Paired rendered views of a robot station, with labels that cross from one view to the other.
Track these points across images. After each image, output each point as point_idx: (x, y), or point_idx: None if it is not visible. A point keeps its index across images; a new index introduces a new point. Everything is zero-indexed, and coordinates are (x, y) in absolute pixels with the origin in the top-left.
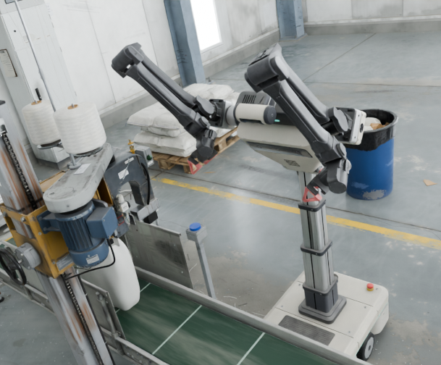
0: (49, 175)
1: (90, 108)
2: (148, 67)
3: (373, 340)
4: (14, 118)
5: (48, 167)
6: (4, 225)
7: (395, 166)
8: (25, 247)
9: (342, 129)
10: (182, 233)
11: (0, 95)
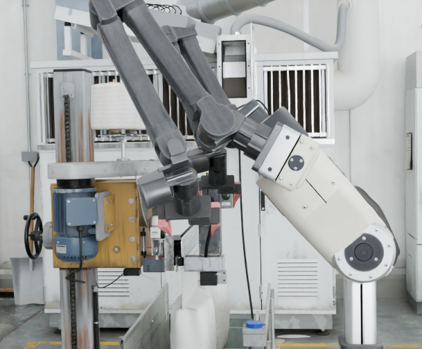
0: (398, 314)
1: (114, 84)
2: (189, 57)
3: None
4: (402, 227)
5: (410, 307)
6: (287, 332)
7: None
8: (51, 223)
9: (204, 129)
10: None
11: (394, 192)
